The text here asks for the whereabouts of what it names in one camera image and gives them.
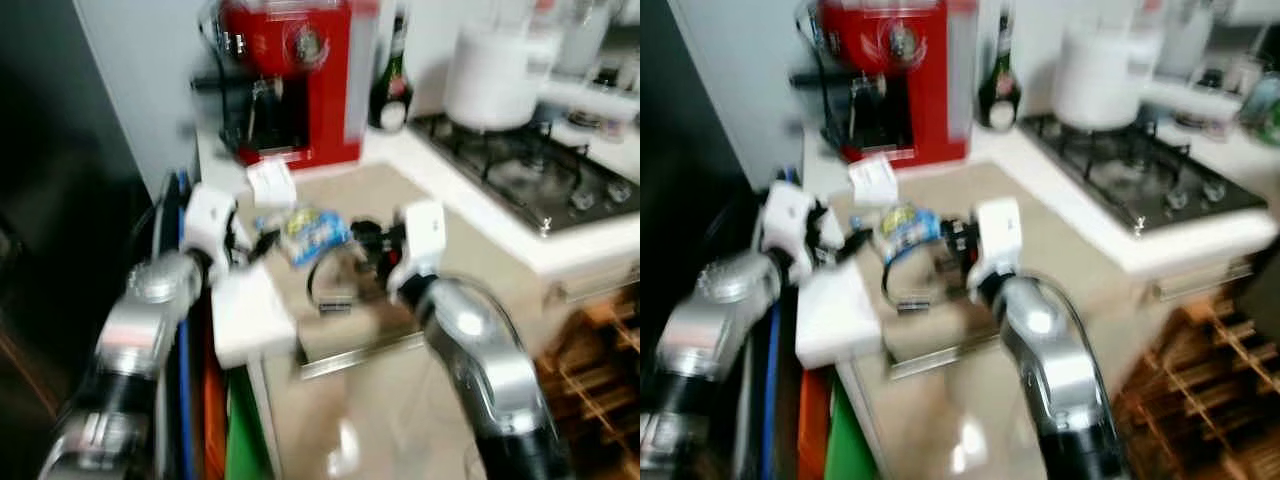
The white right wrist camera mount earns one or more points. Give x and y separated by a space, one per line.
420 235
998 235

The white paper sachet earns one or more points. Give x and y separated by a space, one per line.
270 183
873 180

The blue flat board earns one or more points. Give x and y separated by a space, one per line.
772 420
186 420

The steel gas hob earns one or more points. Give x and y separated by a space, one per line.
1130 170
520 175

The black tall refrigerator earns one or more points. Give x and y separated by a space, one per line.
50 200

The beige linen cloth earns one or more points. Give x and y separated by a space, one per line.
950 195
350 195

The grey mini fridge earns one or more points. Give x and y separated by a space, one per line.
1265 265

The orange flat board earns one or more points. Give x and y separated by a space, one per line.
213 430
812 430

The red espresso machine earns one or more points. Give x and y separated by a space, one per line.
320 90
920 90

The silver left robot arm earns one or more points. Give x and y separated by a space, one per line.
715 325
140 320

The green flat board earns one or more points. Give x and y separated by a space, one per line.
245 440
850 445

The wooden wine rack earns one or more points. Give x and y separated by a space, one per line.
600 390
1200 400

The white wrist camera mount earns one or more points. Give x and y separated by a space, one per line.
790 220
998 235
420 235
208 225

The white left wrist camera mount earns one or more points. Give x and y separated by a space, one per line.
208 225
790 220

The green glass bottle white label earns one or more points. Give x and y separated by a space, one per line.
998 95
392 95

